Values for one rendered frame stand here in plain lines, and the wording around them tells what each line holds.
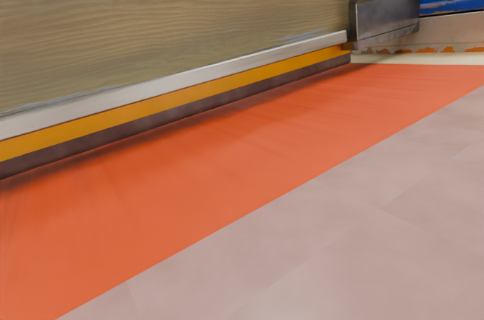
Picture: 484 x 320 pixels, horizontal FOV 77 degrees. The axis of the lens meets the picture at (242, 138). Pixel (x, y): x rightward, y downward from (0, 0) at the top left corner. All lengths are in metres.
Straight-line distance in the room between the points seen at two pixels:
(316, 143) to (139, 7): 0.13
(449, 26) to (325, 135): 0.22
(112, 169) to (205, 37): 0.10
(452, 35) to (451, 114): 0.18
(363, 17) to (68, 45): 0.23
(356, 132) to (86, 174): 0.15
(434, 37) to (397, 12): 0.05
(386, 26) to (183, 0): 0.19
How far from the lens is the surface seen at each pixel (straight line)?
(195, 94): 0.23
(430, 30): 0.37
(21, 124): 0.19
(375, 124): 0.18
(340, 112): 0.20
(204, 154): 0.17
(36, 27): 0.20
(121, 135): 0.21
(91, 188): 0.17
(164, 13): 0.21
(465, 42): 0.36
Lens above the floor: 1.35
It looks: 46 degrees down
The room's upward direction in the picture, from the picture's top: 9 degrees clockwise
